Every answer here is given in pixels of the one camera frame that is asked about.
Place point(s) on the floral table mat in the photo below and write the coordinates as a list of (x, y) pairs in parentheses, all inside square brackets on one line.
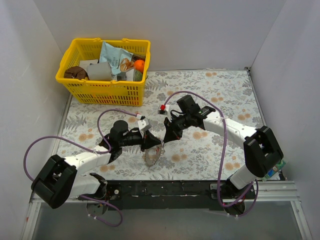
[(199, 155)]

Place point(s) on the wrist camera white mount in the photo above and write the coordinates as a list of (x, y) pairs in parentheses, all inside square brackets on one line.
[(143, 126), (165, 110)]

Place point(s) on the brown round pastry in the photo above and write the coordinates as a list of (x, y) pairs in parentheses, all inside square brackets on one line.
[(75, 72)]

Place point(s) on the light blue snack bag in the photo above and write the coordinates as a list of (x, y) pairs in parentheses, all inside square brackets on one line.
[(116, 57)]

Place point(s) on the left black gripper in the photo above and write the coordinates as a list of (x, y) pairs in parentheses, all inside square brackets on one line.
[(144, 141)]

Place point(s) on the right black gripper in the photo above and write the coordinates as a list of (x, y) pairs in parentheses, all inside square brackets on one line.
[(172, 127)]

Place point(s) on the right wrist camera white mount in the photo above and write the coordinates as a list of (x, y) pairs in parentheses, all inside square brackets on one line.
[(165, 110)]

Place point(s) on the green item in basket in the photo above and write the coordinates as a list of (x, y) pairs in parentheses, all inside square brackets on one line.
[(137, 76)]

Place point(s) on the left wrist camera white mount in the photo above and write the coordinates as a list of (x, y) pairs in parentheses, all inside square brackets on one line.
[(143, 126)]

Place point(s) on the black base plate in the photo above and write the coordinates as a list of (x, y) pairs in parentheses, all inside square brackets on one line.
[(160, 194)]

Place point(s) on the yellow plastic basket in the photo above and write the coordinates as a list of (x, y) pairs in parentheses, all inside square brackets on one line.
[(121, 90)]

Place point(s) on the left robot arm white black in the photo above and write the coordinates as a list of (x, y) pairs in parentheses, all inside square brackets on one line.
[(73, 176)]

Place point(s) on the orange fruit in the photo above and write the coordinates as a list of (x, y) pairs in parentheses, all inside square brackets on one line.
[(139, 65)]

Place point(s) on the white paper in basket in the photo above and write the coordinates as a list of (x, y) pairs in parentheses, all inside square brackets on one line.
[(85, 63)]

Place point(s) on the green blue carton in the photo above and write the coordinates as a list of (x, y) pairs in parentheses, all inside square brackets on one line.
[(275, 173)]

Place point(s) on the grey paper cup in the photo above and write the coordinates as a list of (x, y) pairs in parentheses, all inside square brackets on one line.
[(100, 72)]

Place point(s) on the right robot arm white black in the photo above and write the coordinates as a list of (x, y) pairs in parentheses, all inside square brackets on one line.
[(262, 151)]

